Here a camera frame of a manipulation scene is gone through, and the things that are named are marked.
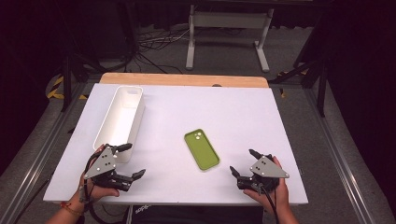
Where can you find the person's left hand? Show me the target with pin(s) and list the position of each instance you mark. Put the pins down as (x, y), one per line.
(99, 193)

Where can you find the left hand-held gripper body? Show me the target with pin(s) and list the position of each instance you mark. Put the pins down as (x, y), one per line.
(101, 164)

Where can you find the aluminium floor rail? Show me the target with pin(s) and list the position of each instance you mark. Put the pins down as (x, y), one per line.
(339, 155)
(34, 161)

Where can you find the long white plastic container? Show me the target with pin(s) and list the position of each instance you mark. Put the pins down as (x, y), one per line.
(120, 119)

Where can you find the person's right hand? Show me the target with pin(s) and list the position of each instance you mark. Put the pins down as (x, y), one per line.
(278, 196)

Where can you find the black metal stand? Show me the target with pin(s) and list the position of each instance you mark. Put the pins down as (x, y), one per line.
(320, 81)

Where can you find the green phone case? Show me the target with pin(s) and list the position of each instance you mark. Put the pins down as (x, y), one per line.
(201, 149)

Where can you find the yellow and black floor tape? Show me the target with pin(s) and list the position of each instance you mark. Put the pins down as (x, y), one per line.
(57, 88)

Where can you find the white metal stand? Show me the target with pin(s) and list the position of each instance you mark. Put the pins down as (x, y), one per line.
(229, 20)

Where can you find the black tripod stand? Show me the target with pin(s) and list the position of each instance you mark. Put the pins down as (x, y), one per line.
(67, 74)

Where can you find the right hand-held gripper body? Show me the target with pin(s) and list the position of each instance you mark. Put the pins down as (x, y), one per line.
(267, 169)

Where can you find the person's black clothing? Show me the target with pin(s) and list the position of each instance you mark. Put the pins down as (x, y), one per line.
(196, 215)

